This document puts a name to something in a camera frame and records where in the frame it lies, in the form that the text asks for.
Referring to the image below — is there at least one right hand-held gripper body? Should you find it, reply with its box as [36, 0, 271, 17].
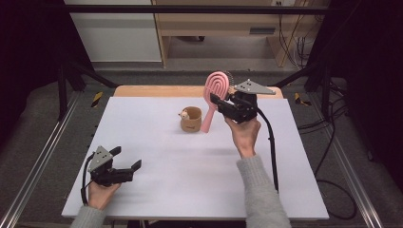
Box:
[218, 78, 277, 124]

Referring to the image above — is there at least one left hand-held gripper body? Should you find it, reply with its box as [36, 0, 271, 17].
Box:
[87, 145, 134, 187]

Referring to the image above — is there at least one pink hairbrush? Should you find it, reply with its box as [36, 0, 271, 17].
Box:
[200, 70, 237, 134]

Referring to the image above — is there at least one brown cup with animal figure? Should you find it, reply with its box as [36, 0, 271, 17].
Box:
[178, 105, 203, 133]

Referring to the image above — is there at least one person's left hand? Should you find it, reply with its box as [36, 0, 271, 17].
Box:
[87, 181, 122, 212]

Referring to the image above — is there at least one person's right hand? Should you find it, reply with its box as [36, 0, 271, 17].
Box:
[223, 115, 262, 160]

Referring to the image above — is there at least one yellow black striped tape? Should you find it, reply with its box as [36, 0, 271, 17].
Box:
[90, 91, 105, 108]
[294, 92, 312, 107]

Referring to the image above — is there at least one wooden desk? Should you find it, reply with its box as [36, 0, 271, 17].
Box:
[151, 0, 331, 68]

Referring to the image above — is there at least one black horizontal bar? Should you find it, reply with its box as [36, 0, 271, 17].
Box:
[60, 4, 331, 15]

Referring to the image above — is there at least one white cabinet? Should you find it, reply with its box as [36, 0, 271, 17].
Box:
[63, 0, 163, 64]

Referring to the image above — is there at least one black curtain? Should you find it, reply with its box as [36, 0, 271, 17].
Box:
[0, 0, 93, 150]
[308, 0, 403, 191]

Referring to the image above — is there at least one left hand-held gripper black cable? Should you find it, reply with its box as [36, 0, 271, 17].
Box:
[80, 152, 96, 206]

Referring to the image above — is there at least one hand-held gripper black cable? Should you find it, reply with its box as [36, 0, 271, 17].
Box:
[256, 107, 280, 194]
[80, 152, 96, 206]

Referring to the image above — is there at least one right hand-held gripper black cable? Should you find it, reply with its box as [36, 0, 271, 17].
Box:
[256, 107, 280, 194]

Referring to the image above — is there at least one bundle of desk cables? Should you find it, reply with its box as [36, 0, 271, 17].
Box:
[277, 1, 313, 69]

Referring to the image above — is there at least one aluminium rail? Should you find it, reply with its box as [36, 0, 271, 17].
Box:
[329, 136, 384, 228]
[0, 91, 80, 228]

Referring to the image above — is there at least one black metal frame stand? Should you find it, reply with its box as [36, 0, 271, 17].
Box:
[269, 61, 332, 120]
[56, 60, 120, 122]

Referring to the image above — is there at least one black floor cable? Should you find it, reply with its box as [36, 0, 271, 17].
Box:
[297, 79, 359, 221]

